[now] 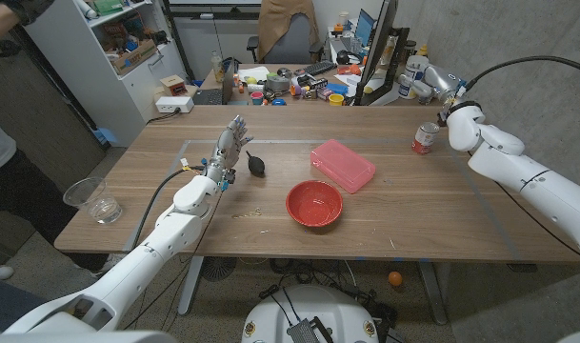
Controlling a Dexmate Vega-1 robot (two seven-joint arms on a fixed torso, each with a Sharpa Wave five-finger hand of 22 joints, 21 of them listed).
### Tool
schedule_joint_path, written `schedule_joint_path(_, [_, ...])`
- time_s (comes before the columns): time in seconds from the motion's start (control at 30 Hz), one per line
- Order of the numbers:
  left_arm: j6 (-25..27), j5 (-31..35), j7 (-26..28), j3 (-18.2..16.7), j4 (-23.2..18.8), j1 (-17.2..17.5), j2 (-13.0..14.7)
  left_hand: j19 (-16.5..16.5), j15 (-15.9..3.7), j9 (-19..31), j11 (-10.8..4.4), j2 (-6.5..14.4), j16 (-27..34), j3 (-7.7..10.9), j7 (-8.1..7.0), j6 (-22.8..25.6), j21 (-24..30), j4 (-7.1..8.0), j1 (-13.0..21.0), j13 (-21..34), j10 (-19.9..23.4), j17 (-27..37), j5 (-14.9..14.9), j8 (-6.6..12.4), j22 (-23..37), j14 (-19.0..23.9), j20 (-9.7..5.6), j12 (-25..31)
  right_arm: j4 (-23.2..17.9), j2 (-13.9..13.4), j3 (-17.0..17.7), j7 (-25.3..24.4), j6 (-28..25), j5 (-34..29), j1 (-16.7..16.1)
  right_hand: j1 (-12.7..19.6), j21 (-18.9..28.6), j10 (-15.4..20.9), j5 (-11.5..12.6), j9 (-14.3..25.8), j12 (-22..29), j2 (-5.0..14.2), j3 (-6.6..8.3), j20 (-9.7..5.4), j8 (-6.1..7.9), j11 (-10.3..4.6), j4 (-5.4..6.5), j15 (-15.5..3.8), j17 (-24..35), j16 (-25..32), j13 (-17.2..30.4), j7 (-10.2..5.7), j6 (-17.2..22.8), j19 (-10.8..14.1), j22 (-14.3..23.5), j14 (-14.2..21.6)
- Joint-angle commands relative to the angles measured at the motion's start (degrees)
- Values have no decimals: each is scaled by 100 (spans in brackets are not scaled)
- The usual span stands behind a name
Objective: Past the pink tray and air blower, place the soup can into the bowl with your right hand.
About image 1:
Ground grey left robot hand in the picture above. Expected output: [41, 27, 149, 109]
[206, 114, 254, 185]

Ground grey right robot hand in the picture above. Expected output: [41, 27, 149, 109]
[397, 61, 467, 107]

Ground red white soup can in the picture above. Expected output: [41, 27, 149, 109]
[411, 121, 440, 155]

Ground black rubber air blower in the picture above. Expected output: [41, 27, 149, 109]
[245, 150, 267, 178]

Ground red bowl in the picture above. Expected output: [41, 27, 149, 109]
[285, 179, 344, 229]

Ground pink plastic tray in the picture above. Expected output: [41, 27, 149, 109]
[310, 138, 377, 194]

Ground white canister blue label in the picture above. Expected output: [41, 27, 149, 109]
[403, 54, 430, 77]

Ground dark laptop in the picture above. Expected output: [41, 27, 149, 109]
[192, 59, 236, 106]

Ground wooden back desk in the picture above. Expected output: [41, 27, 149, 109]
[198, 63, 448, 107]

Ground white power box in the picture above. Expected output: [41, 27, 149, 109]
[154, 95, 195, 114]

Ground black computer monitor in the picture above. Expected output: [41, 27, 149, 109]
[353, 0, 410, 107]

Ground clear drink bottle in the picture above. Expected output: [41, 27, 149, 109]
[210, 50, 226, 84]

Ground grey tape roll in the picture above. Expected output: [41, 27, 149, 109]
[264, 74, 291, 93]

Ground small cardboard box red print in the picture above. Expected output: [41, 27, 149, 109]
[159, 74, 188, 97]

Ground blue box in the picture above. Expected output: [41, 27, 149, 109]
[354, 8, 375, 48]

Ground black headphones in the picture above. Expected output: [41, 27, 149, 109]
[335, 50, 363, 66]

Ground white shelf unit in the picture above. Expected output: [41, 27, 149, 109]
[22, 0, 189, 148]

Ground black keyboard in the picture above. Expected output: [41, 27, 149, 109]
[304, 60, 337, 76]

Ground round black floor fan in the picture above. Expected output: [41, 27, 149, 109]
[201, 256, 238, 282]

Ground grey office chair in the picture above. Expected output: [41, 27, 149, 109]
[246, 12, 325, 65]

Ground clear plastic cup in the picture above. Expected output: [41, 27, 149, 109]
[62, 176, 123, 225]

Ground grey table leg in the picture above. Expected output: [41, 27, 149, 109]
[416, 260, 449, 326]
[177, 255, 205, 316]

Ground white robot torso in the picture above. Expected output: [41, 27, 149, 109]
[241, 284, 380, 343]

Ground black box on torso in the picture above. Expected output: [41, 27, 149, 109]
[286, 318, 322, 343]

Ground person in grey shirt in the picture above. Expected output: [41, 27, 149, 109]
[0, 116, 109, 282]

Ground black white glove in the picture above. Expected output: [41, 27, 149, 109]
[0, 0, 55, 26]

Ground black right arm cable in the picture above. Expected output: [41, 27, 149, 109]
[465, 55, 580, 258]

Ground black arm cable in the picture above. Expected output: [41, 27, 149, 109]
[130, 164, 208, 252]
[465, 55, 580, 258]

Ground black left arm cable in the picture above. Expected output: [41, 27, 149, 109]
[130, 164, 208, 252]

